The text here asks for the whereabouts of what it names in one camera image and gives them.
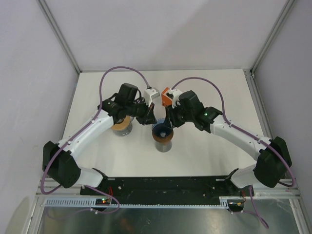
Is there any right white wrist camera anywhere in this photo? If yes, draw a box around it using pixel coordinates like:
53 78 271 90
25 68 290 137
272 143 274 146
166 89 182 109

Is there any orange coffee filter box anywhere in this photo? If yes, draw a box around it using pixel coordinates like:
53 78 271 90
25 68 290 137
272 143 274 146
161 87 172 107

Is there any dark wooden dripper ring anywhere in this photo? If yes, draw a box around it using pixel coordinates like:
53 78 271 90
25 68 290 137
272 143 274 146
152 129 175 143

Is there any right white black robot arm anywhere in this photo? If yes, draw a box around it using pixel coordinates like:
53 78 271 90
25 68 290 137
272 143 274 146
161 88 292 195

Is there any blue glass dripper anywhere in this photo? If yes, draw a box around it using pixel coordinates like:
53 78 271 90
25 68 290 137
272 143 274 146
152 118 173 138

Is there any white slotted cable duct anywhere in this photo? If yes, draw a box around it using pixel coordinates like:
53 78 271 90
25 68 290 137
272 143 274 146
43 197 229 209

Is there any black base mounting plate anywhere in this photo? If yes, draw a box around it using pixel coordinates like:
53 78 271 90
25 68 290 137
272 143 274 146
79 175 255 206

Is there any glass server pitcher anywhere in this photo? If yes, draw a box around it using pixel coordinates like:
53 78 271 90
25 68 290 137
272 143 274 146
111 116 134 137

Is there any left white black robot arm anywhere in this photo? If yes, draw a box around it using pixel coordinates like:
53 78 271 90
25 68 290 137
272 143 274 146
42 83 160 195

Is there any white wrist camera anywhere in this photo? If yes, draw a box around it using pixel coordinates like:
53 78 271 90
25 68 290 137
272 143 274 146
166 89 182 109
143 87 160 107

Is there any glass carafe with brown band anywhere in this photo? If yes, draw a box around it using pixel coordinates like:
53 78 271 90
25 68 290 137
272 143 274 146
155 141 172 153

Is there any light wooden dripper ring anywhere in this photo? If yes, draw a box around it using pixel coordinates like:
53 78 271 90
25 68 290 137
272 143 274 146
111 116 132 131

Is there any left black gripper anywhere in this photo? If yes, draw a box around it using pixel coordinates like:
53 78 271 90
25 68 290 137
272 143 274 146
126 98 157 126

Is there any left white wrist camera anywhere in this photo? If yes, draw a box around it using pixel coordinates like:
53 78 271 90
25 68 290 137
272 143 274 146
143 87 160 107

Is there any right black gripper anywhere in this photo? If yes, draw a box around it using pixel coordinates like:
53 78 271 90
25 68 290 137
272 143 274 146
163 101 195 129

